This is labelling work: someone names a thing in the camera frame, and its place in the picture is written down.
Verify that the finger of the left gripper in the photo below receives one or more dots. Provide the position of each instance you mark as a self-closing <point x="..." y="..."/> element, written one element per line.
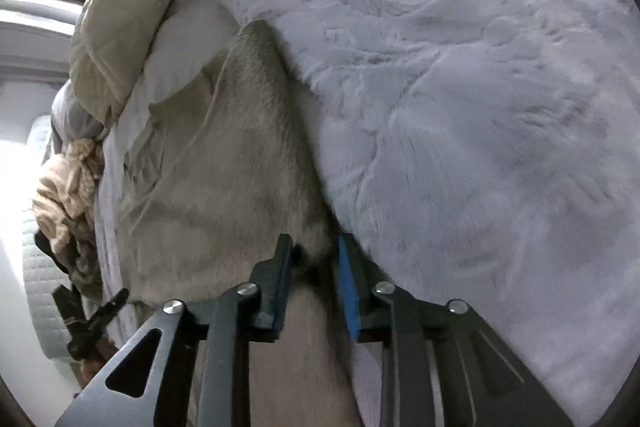
<point x="106" y="313"/>

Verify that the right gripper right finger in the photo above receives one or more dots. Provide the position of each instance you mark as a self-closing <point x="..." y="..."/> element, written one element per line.
<point x="442" y="365"/>

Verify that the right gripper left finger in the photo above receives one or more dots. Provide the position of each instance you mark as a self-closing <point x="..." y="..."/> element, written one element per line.
<point x="147" y="382"/>

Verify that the taupe fuzzy sweater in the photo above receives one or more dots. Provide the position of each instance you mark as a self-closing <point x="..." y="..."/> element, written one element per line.
<point x="220" y="171"/>

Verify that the dark olive garment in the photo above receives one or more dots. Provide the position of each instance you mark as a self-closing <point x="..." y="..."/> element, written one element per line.
<point x="79" y="261"/>

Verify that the white quilted mattress side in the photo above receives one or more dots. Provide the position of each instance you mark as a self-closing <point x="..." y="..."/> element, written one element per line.
<point x="41" y="277"/>

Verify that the cream striped knit garment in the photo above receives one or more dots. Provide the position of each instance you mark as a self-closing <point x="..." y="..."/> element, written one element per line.
<point x="64" y="200"/>

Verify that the grey pillow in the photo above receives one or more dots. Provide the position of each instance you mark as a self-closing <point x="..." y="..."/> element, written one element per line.
<point x="70" y="121"/>

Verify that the lavender plush bed blanket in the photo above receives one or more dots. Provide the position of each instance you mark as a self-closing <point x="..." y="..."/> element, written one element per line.
<point x="486" y="150"/>

